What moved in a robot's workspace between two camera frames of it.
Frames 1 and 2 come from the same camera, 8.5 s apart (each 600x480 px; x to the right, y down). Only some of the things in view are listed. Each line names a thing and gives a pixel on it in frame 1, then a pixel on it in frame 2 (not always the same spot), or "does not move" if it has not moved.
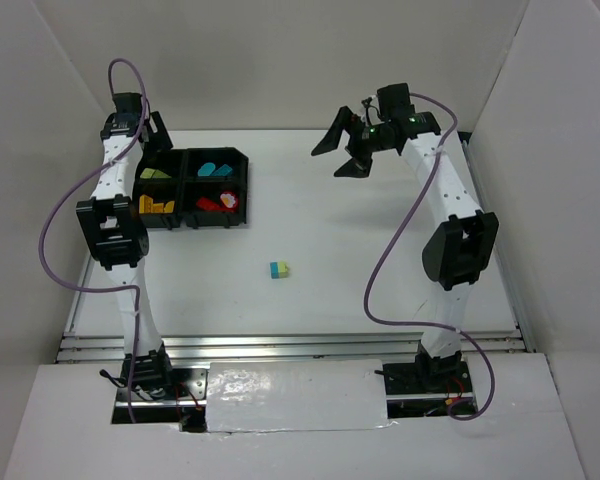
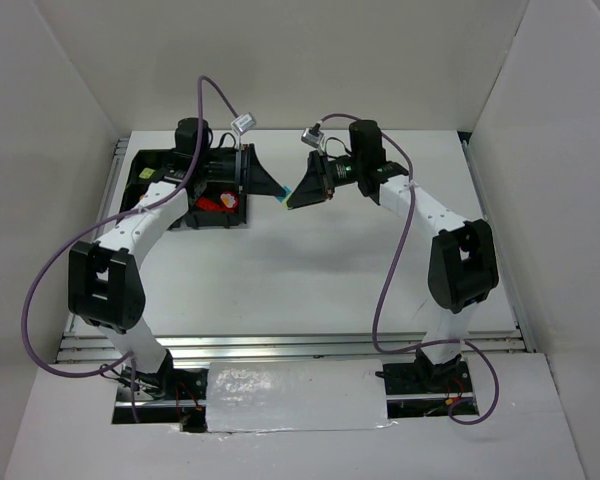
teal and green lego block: [279, 270] -> [282, 199]
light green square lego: [147, 173] does not move
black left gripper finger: [159, 138] -> [222, 172]
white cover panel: [296, 396] does not move
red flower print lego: [228, 200] does not move
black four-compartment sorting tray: [194, 187] does not move
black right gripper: [357, 145] -> [318, 173]
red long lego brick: [207, 204] does not move
